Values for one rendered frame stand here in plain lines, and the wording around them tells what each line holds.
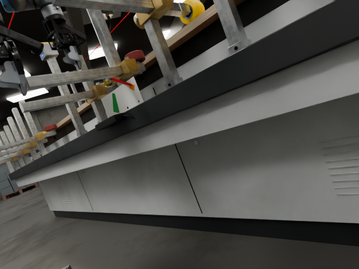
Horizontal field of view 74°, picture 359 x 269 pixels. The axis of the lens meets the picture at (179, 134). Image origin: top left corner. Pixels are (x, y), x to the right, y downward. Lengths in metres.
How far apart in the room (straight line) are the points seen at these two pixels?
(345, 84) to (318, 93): 0.05
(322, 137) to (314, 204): 0.24
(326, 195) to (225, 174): 0.37
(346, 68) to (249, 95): 0.21
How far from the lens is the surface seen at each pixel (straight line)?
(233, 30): 0.64
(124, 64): 0.92
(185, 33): 0.93
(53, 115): 13.28
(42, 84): 0.80
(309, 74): 0.60
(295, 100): 0.62
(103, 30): 1.03
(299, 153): 0.88
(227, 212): 1.14
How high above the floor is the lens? 0.60
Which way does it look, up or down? 4 degrees down
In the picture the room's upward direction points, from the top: 21 degrees counter-clockwise
